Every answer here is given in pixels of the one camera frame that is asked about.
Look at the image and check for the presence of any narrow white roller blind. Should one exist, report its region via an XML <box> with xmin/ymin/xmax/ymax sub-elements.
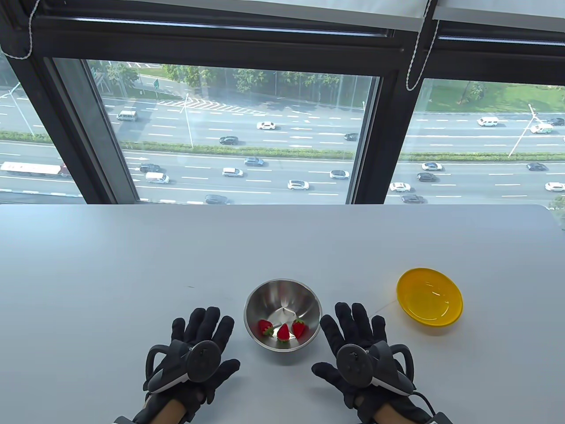
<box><xmin>432</xmin><ymin>0</ymin><xmax>565</xmax><ymax>31</ymax></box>

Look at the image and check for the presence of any person's left hand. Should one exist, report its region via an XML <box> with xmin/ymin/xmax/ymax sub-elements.
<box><xmin>132</xmin><ymin>307</ymin><xmax>241</xmax><ymax>421</ymax></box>

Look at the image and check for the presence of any black left hand controller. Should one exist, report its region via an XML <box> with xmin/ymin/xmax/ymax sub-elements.
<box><xmin>143</xmin><ymin>339</ymin><xmax>222</xmax><ymax>395</ymax></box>

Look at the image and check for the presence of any person's left forearm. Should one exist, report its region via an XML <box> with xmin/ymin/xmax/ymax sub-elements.
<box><xmin>132</xmin><ymin>395</ymin><xmax>196</xmax><ymax>424</ymax></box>

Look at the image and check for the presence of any black right hand controller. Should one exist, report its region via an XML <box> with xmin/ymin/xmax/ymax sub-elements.
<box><xmin>336</xmin><ymin>341</ymin><xmax>416</xmax><ymax>396</ymax></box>

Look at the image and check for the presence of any white beaded blind cord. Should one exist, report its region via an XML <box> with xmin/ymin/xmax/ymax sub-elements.
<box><xmin>405</xmin><ymin>0</ymin><xmax>441</xmax><ymax>92</ymax></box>
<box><xmin>0</xmin><ymin>0</ymin><xmax>42</xmax><ymax>60</ymax></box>

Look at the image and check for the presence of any black hand controller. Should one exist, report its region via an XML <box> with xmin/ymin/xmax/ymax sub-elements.
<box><xmin>336</xmin><ymin>341</ymin><xmax>416</xmax><ymax>396</ymax></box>
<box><xmin>143</xmin><ymin>339</ymin><xmax>222</xmax><ymax>395</ymax></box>

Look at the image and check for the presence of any black cable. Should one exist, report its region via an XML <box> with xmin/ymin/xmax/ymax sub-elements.
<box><xmin>411</xmin><ymin>391</ymin><xmax>438</xmax><ymax>416</ymax></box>

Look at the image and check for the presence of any stainless steel mixing bowl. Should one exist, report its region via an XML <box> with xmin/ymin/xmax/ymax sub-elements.
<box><xmin>244</xmin><ymin>279</ymin><xmax>323</xmax><ymax>352</ymax></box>

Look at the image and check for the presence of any person's right hand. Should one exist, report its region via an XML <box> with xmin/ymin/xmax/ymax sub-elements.
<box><xmin>312</xmin><ymin>302</ymin><xmax>416</xmax><ymax>414</ymax></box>

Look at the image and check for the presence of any black window frame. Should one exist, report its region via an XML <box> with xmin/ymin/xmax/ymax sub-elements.
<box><xmin>0</xmin><ymin>0</ymin><xmax>565</xmax><ymax>206</ymax></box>

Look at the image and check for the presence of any yellow plastic bowl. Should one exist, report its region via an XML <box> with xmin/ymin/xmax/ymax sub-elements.
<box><xmin>396</xmin><ymin>267</ymin><xmax>463</xmax><ymax>328</ymax></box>

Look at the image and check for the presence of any wide white roller blind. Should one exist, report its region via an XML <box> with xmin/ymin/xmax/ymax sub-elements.
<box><xmin>38</xmin><ymin>0</ymin><xmax>435</xmax><ymax>32</ymax></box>

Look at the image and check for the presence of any person's right forearm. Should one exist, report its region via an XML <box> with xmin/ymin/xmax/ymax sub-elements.
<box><xmin>361</xmin><ymin>395</ymin><xmax>432</xmax><ymax>424</ymax></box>

